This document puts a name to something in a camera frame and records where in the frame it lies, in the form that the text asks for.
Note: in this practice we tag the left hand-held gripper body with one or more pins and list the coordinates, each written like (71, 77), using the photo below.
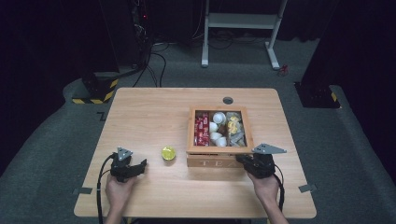
(121, 166)

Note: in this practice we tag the small red floor object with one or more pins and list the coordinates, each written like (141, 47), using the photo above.
(282, 70)

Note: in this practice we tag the person's right hand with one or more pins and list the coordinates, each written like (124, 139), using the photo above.
(266, 188)

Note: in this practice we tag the row of red packets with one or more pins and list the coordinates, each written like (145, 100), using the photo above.
(201, 129)

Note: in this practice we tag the grey tape piece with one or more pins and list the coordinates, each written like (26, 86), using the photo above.
(82, 190)
(307, 188)

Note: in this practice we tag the black yellow striped base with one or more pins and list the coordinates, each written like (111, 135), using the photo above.
(99, 90)

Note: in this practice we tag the grey sachets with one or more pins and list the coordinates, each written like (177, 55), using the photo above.
(236, 139)

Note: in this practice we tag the person's left hand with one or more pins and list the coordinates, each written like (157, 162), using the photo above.
(118, 194)

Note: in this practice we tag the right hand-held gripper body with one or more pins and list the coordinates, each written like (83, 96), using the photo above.
(261, 165)

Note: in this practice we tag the yellow foil capsule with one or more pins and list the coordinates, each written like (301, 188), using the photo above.
(168, 153)

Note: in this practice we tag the yellow sachets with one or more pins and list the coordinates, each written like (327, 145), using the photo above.
(233, 125)

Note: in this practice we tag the dark stand base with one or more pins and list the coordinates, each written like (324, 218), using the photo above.
(317, 95)

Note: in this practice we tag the wooden tea box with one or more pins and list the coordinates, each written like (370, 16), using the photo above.
(218, 160)

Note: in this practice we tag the white metal stand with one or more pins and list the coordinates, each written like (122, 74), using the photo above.
(243, 21)

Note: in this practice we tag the dark equipment rack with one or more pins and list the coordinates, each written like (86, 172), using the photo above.
(141, 28)

